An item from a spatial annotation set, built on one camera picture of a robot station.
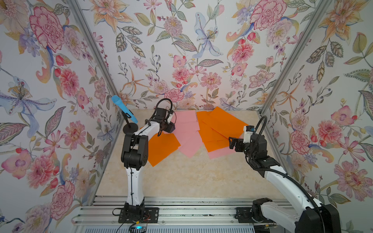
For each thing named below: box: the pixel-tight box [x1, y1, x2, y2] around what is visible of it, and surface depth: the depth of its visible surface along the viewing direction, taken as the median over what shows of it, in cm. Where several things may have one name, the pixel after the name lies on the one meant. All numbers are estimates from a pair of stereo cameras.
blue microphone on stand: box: [111, 94, 139, 134], surface depth 97 cm
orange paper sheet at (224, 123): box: [202, 106, 249, 139], surface depth 119 cm
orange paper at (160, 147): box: [139, 126, 182, 167], surface depth 97 cm
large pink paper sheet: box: [207, 146, 237, 160], surface depth 100 cm
